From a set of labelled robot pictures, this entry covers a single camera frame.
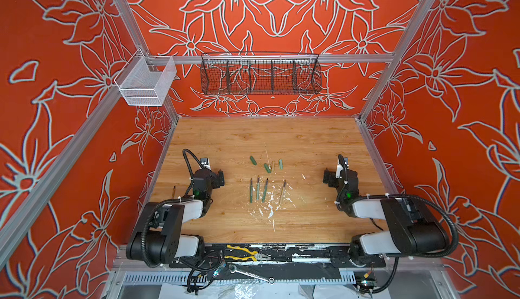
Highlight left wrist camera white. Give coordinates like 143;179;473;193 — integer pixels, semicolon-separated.
200;158;211;170

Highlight silver wrench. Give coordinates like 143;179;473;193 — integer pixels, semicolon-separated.
229;264;275;285

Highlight white mesh basket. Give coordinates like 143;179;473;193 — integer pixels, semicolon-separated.
115;55;177;107

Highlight light green pen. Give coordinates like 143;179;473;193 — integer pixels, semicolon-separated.
256;175;260;201

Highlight black wire basket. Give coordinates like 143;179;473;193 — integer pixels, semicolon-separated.
200;51;322;96

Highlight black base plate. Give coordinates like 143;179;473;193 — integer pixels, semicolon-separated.
190;243;387;269

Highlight green pen cap middle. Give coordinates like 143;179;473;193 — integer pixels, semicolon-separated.
264;163;272;174

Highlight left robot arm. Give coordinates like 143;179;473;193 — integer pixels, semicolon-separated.
125;168;225;268

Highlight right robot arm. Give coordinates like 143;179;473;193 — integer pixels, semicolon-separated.
323;167;459;265

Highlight yellow handled pliers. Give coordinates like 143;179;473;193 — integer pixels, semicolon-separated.
224;245;269;262

